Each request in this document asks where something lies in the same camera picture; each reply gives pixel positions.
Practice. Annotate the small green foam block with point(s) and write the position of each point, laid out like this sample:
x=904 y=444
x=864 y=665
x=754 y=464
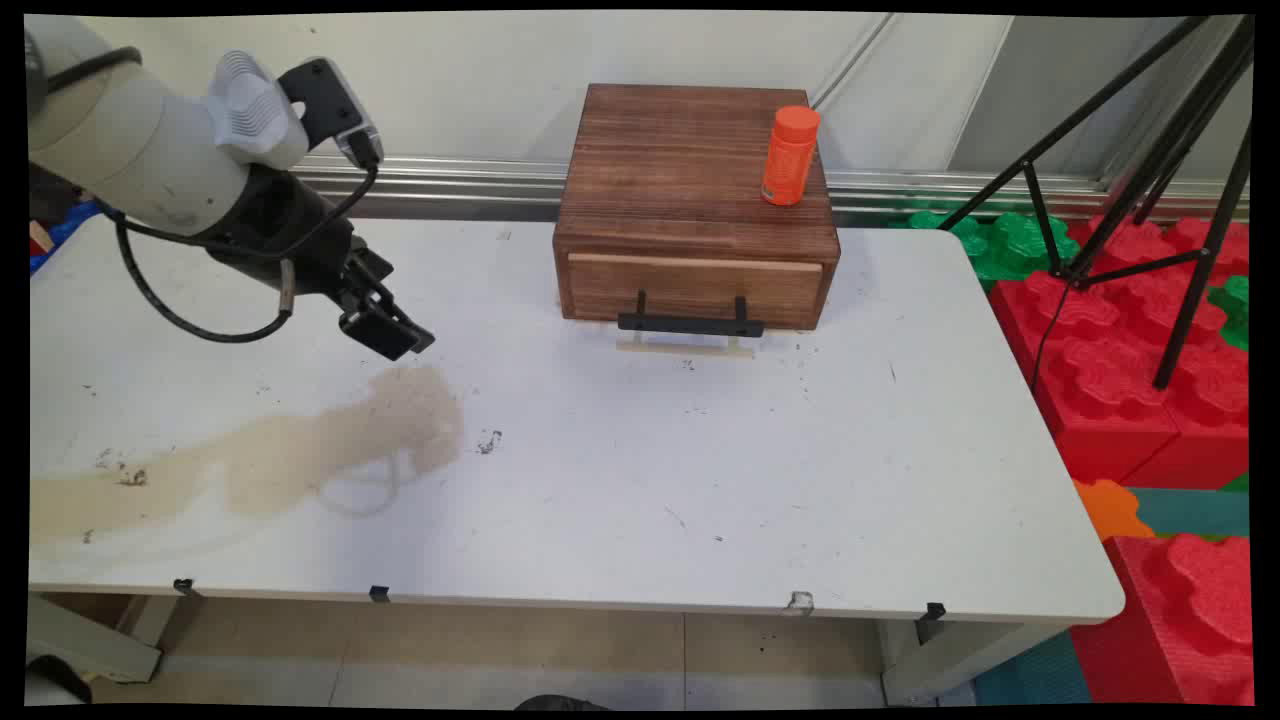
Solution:
x=1235 y=310

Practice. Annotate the aluminium wall rail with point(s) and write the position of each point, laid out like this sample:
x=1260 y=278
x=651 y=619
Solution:
x=480 y=180

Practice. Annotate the orange plastic bottle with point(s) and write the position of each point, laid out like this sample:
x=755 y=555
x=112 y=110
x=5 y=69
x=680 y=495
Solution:
x=790 y=160

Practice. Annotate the dark wooden drawer cabinet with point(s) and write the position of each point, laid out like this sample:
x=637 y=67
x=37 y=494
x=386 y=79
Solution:
x=690 y=170

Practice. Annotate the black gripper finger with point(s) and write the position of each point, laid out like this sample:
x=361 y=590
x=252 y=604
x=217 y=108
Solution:
x=385 y=335
x=405 y=318

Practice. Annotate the orange foam piece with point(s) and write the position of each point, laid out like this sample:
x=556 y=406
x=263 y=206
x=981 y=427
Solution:
x=1105 y=510

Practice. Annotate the large red foam block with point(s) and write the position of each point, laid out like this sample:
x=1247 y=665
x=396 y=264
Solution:
x=1110 y=380

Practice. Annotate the blue foam block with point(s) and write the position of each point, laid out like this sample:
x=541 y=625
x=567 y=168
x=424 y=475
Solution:
x=65 y=230

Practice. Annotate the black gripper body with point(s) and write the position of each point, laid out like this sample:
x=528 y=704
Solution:
x=290 y=235

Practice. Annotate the black tripod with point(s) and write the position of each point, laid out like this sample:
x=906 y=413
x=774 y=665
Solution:
x=1140 y=200

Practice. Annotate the grey ribbed camera mount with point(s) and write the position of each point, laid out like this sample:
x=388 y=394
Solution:
x=250 y=110

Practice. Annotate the white table leg frame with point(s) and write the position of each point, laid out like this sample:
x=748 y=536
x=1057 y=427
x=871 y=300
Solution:
x=90 y=645
x=950 y=660

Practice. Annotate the teal foam mat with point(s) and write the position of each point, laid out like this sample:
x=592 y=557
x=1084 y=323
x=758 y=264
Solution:
x=1195 y=512

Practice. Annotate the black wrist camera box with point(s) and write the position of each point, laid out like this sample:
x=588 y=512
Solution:
x=325 y=100

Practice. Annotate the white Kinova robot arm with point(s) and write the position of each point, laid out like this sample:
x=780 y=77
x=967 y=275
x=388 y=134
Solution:
x=120 y=150

